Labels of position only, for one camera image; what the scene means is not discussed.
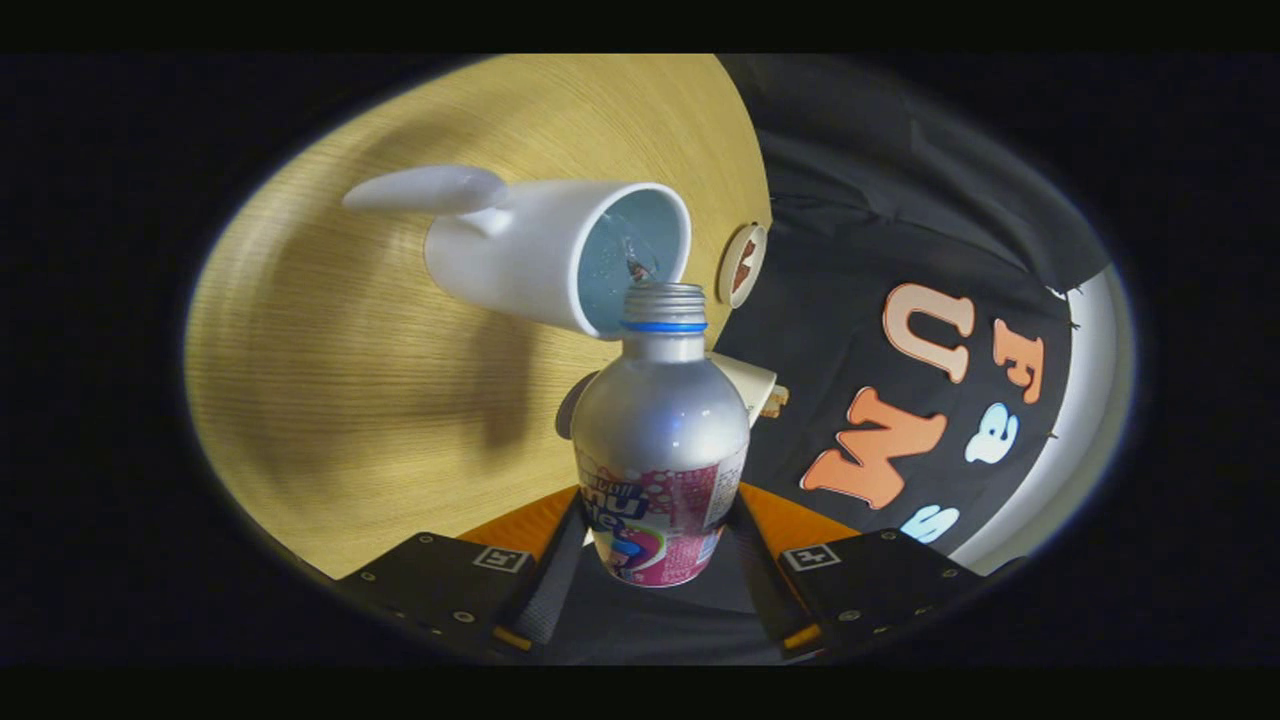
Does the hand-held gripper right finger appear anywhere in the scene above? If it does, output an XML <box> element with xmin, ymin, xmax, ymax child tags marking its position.
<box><xmin>728</xmin><ymin>483</ymin><xmax>1001</xmax><ymax>656</ymax></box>

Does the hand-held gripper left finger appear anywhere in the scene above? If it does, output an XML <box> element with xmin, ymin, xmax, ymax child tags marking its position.
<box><xmin>335</xmin><ymin>485</ymin><xmax>591</xmax><ymax>661</ymax></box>

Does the dark round coaster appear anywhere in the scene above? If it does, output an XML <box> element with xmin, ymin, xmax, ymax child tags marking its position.
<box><xmin>555</xmin><ymin>372</ymin><xmax>601</xmax><ymax>441</ymax></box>

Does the silver juice bottle red label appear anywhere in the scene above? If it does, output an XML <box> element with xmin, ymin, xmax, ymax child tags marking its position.
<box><xmin>571</xmin><ymin>282</ymin><xmax>751</xmax><ymax>589</ymax></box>

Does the white cup with handle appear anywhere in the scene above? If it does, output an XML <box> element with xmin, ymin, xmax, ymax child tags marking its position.
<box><xmin>342</xmin><ymin>165</ymin><xmax>693</xmax><ymax>341</ymax></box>

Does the white toaster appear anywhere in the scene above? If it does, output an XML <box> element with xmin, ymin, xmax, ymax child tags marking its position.
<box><xmin>710</xmin><ymin>350</ymin><xmax>779</xmax><ymax>421</ymax></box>

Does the wooden table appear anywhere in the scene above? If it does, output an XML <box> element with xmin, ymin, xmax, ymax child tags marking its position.
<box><xmin>185</xmin><ymin>55</ymin><xmax>773</xmax><ymax>581</ymax></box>

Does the white round plate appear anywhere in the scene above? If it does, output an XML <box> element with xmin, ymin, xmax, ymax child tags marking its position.
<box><xmin>717</xmin><ymin>222</ymin><xmax>769</xmax><ymax>309</ymax></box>

